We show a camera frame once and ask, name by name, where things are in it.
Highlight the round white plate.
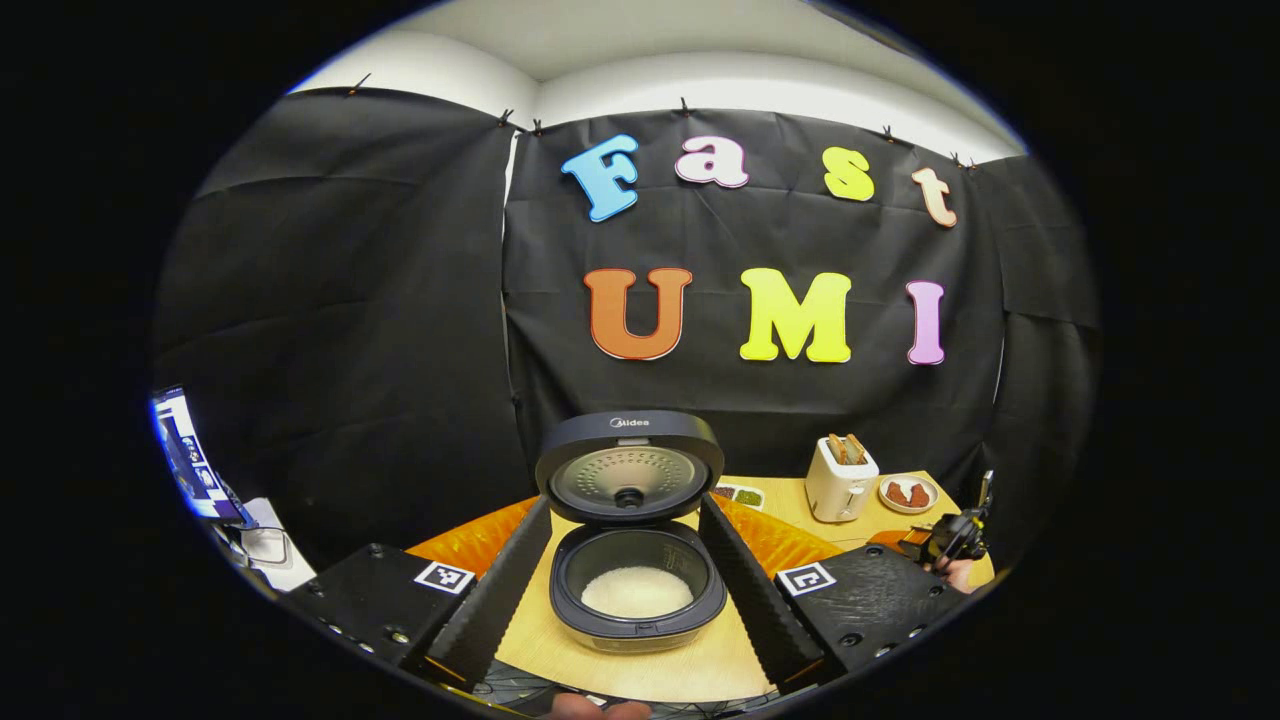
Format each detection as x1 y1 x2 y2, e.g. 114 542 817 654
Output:
878 473 940 516

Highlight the computer monitor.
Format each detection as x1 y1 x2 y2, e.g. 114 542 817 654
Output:
150 388 246 521

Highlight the black backdrop cloth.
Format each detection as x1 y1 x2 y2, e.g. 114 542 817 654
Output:
150 88 1101 571

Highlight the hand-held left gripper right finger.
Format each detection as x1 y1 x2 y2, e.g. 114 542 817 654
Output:
697 492 971 696

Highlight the white plastic box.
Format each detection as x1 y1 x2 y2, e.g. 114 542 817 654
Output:
215 497 316 593

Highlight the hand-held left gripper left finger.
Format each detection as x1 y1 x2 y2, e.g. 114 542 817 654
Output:
283 495 554 693

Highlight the white toaster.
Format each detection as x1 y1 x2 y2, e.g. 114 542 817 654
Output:
805 434 881 524

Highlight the dark grey rice cooker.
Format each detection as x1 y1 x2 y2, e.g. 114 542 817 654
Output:
534 410 728 656

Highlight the white rice heap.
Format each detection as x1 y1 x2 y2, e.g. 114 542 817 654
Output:
581 566 695 619

